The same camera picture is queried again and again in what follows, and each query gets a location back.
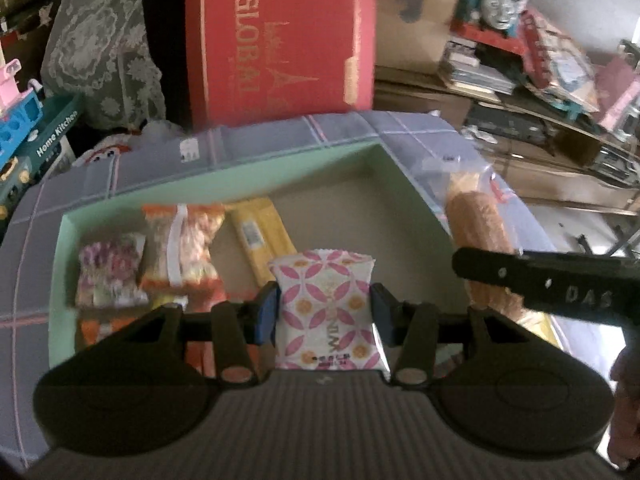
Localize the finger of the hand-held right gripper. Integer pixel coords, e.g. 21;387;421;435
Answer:
451;246;640;329

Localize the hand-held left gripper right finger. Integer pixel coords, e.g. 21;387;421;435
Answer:
370;282;523;389

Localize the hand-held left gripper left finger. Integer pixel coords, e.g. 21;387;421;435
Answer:
120;282;281;391

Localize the pink patterned white packet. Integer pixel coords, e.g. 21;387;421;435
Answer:
268;248;392;378

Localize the yellow long snack packet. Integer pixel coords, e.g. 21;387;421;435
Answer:
230;198;298;286

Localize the clear egg roll packet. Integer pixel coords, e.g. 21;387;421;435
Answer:
420;157;531;331

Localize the orange patterned snack packet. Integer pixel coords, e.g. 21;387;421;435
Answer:
139;202;226;298

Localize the green cardboard box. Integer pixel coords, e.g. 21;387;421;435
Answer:
47;141;566;376

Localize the purple snack packet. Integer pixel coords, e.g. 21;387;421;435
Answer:
75;232;151;309

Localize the person's right hand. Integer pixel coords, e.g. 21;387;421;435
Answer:
607;345;640;466

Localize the brown low cabinet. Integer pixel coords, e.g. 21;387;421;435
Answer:
375;65;640;216

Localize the black electronic device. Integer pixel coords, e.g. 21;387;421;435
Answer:
465;102;556;143

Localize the colourful picture book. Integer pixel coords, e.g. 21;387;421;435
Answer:
520;10;601;113

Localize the white red plush toy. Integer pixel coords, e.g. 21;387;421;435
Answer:
75;120;186;168

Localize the stack of books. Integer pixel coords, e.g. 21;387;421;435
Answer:
439;40;516;96

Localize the red cardboard box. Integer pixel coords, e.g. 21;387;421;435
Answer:
185;0;378;133

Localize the blue toy train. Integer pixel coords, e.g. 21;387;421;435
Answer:
450;0;531;56

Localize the teal toy box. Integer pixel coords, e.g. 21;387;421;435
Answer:
0;92;83;211

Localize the brown blue-print cardboard box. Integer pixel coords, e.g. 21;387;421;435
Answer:
375;0;526;76

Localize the grey lace cushion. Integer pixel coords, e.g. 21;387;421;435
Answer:
40;0;166;131

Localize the blue pink toy sink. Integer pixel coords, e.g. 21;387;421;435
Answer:
0;57;43;161

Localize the dark storage shelf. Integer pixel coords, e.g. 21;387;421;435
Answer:
0;0;76;61

